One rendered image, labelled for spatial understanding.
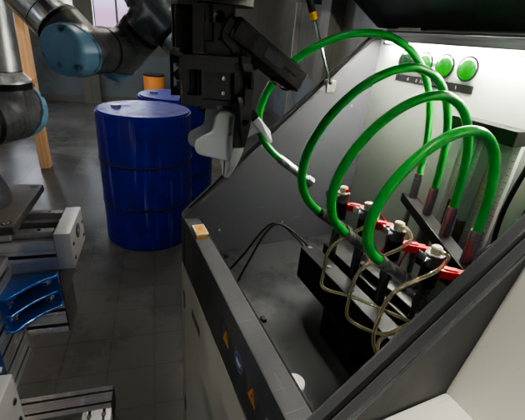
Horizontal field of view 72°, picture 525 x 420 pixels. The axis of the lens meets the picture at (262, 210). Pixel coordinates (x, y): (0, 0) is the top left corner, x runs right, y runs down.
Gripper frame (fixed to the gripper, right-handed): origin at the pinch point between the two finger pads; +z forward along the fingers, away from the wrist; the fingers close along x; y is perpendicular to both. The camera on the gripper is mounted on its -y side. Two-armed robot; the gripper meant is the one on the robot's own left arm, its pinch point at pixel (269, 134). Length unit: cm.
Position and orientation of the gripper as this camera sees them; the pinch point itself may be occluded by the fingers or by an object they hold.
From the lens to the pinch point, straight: 71.4
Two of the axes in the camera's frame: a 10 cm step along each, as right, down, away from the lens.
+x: -0.1, 2.2, -9.8
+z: 6.2, 7.7, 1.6
